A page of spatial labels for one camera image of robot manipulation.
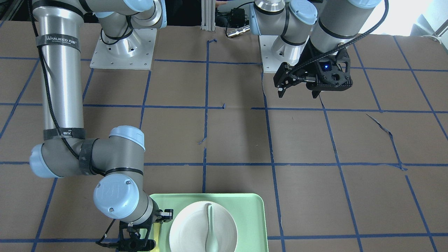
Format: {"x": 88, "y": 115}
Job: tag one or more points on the white round plate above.
{"x": 190, "y": 227}

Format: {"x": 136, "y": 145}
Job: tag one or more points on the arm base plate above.
{"x": 122, "y": 49}
{"x": 275, "y": 51}

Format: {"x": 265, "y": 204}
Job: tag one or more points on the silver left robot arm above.
{"x": 312, "y": 43}

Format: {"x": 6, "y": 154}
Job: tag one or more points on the aluminium frame post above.
{"x": 208, "y": 15}

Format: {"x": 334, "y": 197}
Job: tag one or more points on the light green plastic spoon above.
{"x": 211, "y": 243}

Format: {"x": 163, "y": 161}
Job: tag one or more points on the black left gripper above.
{"x": 309, "y": 58}

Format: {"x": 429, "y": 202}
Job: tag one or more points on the silver cylindrical connector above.
{"x": 238, "y": 32}

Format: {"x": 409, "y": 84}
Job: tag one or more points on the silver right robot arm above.
{"x": 66, "y": 151}

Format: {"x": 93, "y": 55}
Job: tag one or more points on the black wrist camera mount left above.
{"x": 331, "y": 73}

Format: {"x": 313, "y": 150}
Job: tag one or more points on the light green plastic tray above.
{"x": 247, "y": 210}

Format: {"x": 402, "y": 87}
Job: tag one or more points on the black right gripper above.
{"x": 166, "y": 213}

